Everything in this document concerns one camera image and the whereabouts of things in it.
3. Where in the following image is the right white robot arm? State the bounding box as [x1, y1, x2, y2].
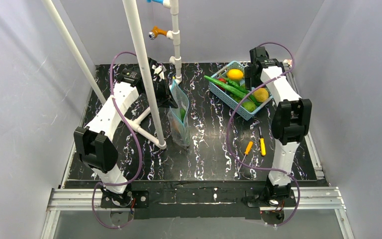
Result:
[244, 43, 312, 188]

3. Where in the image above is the yellow handled screwdriver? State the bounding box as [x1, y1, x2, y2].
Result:
[259, 127, 267, 156]

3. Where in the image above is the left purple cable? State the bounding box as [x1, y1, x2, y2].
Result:
[91, 51, 144, 230]

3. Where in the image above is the orange webcam on pipe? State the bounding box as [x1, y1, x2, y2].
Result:
[148, 26, 168, 40]

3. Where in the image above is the aluminium rail frame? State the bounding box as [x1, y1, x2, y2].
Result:
[42, 184, 354, 239]

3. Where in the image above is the green chili pepper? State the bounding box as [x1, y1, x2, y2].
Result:
[180, 108, 187, 122]

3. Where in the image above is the long green cucumber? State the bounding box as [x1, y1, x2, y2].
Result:
[204, 75, 247, 98]

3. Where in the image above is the light blue plastic basket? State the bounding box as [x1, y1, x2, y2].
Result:
[204, 61, 273, 120]

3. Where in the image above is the light green vegetable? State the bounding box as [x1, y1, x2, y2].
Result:
[241, 101, 257, 113]

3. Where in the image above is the blue clip on pipe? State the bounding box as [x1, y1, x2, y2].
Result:
[146, 0, 164, 4]

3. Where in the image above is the yellow lemon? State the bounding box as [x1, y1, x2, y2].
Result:
[252, 88, 270, 103]

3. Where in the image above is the clear zip top bag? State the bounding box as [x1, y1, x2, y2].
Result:
[167, 80, 191, 147]

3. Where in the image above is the white PVC pipe frame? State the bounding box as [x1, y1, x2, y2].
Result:
[43, 0, 167, 149]

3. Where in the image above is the orange handled screwdriver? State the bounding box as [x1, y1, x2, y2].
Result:
[237, 141, 254, 173]

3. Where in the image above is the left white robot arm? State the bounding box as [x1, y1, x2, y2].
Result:
[74, 67, 146, 194]

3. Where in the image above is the orange fruit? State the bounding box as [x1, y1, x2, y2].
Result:
[226, 69, 244, 82]

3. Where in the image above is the thin green bean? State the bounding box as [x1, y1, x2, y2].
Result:
[226, 79, 261, 106]

